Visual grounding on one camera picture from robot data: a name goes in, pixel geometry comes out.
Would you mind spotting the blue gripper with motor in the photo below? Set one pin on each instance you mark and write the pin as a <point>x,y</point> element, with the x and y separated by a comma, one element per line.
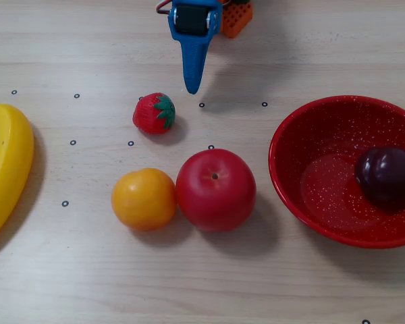
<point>193,21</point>

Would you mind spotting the dark purple plum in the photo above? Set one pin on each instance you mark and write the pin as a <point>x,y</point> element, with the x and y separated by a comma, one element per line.
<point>384,177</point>

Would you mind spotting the orange robot base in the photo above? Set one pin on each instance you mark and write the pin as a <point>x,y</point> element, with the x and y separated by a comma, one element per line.
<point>237,20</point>

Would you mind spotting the red speckled bowl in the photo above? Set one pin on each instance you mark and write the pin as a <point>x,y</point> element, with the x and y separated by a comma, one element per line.
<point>324,175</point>

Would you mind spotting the red strawberry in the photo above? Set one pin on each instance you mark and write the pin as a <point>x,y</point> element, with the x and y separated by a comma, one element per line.
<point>152,114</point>

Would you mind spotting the red apple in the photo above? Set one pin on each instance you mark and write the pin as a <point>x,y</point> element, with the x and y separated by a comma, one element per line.
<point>216,192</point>

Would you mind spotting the orange apricot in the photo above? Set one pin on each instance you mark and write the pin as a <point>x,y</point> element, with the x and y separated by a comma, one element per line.
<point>143,199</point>

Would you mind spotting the yellow banana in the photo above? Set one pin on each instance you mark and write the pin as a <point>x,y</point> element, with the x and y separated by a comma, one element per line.
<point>6,168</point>

